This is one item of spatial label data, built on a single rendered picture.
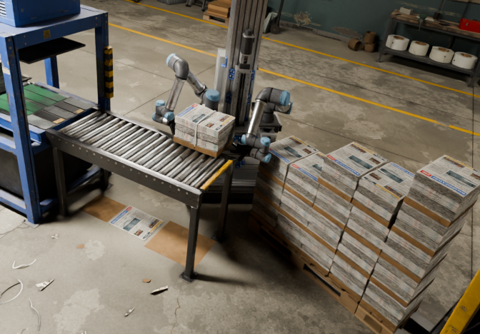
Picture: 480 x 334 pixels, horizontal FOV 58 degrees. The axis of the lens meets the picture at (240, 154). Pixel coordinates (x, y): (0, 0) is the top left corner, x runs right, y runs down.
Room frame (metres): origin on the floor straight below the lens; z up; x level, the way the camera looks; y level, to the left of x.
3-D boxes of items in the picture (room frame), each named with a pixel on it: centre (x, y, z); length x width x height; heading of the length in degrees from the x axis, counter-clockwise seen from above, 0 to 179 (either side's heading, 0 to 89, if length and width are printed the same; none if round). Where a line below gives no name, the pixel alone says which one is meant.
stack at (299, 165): (2.67, -0.71, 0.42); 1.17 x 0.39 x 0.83; 47
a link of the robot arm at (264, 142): (2.81, -0.16, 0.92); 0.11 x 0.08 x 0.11; 77
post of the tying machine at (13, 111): (2.58, 1.57, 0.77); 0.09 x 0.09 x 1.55; 69
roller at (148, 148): (2.71, 0.69, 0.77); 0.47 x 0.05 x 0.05; 159
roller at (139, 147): (2.73, 0.75, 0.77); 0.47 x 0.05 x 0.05; 159
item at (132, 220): (2.75, 0.78, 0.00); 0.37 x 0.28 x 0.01; 69
